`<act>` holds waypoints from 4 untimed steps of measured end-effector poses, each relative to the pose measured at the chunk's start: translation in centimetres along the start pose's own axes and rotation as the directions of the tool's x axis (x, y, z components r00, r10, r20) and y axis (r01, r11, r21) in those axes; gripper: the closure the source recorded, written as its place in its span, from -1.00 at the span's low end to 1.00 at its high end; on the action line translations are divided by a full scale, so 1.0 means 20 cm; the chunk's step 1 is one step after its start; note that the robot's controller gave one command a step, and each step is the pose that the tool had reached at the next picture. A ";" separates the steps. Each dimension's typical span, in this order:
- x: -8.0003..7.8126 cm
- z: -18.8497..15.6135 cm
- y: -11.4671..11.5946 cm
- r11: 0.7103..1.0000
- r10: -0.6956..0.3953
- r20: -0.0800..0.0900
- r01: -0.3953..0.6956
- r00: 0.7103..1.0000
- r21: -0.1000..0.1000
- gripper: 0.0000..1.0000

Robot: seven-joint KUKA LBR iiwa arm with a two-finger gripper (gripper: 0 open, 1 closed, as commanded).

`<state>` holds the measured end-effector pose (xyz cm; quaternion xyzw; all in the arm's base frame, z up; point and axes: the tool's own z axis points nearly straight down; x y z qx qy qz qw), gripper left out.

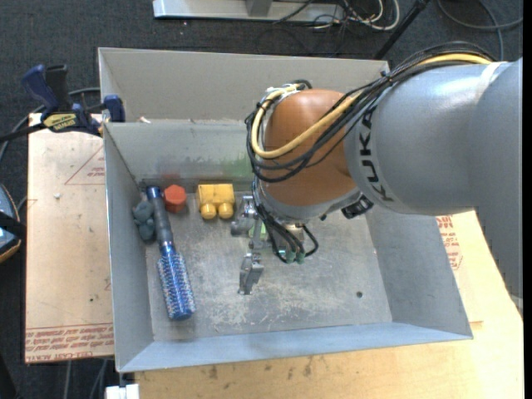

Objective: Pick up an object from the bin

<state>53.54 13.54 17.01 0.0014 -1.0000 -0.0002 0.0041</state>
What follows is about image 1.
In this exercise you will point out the grey metal bin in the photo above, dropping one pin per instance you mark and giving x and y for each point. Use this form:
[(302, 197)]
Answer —
[(291, 297)]

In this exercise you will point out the brown cardboard board, red print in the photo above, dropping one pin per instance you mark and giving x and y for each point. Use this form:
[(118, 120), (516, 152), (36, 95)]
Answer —
[(68, 239)]

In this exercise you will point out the blue round hairbrush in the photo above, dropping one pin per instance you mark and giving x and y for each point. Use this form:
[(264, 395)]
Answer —
[(174, 281)]

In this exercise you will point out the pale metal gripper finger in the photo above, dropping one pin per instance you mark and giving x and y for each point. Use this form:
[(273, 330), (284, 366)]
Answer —
[(248, 212), (250, 272)]

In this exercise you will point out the grey toy animal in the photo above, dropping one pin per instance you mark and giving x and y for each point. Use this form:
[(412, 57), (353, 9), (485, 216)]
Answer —
[(144, 218)]

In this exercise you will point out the yellow toy building block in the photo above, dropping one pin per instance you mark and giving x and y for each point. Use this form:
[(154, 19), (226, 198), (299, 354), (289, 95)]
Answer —
[(214, 195)]

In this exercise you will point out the black cylinder on white bracket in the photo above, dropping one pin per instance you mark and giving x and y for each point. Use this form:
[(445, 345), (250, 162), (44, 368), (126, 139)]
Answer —
[(356, 207)]

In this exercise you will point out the red hexagonal block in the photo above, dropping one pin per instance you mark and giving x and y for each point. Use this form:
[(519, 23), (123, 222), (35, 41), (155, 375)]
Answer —
[(175, 198)]

